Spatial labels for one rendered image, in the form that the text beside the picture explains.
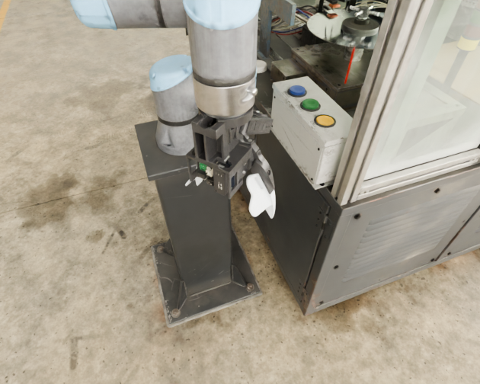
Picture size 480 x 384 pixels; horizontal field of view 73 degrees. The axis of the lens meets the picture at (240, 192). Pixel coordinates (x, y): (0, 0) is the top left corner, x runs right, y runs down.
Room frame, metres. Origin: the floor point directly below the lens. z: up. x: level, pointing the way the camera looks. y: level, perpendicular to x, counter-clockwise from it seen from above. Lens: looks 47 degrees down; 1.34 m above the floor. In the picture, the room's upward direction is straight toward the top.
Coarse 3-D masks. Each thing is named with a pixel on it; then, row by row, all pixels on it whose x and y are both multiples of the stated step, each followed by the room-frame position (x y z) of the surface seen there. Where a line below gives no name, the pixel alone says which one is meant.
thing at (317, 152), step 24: (288, 96) 0.75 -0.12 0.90; (312, 96) 0.75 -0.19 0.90; (288, 120) 0.72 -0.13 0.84; (312, 120) 0.64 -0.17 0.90; (336, 120) 0.64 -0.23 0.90; (288, 144) 0.71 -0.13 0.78; (312, 144) 0.60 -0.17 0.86; (336, 144) 0.57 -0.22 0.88; (312, 168) 0.58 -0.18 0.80; (336, 168) 0.58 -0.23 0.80
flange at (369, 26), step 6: (348, 18) 1.12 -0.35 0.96; (354, 18) 1.08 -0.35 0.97; (366, 18) 1.07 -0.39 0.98; (342, 24) 1.08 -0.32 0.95; (348, 24) 1.06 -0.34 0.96; (354, 24) 1.06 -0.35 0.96; (360, 24) 1.06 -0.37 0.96; (366, 24) 1.06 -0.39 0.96; (372, 24) 1.06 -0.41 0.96; (378, 24) 1.07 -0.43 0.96; (354, 30) 1.03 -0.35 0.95; (360, 30) 1.02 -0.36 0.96; (366, 30) 1.02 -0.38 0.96; (372, 30) 1.03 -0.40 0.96
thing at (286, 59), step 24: (264, 0) 1.33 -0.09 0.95; (288, 0) 1.17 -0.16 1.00; (264, 24) 1.32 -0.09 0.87; (264, 48) 1.30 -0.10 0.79; (288, 48) 1.38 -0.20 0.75; (312, 48) 1.15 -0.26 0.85; (288, 72) 1.03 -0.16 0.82; (312, 72) 1.00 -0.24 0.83; (336, 72) 0.97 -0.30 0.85; (360, 72) 0.97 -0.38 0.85; (336, 96) 0.88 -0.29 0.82
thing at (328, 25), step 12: (324, 12) 1.21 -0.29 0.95; (336, 12) 1.20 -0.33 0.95; (312, 24) 1.09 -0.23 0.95; (324, 24) 1.09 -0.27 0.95; (336, 24) 1.09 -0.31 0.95; (324, 36) 1.00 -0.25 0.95; (336, 36) 1.00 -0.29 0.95; (348, 36) 1.00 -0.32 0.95; (360, 36) 1.00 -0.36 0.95; (372, 36) 1.00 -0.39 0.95; (360, 48) 0.92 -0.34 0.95; (372, 48) 0.92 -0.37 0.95
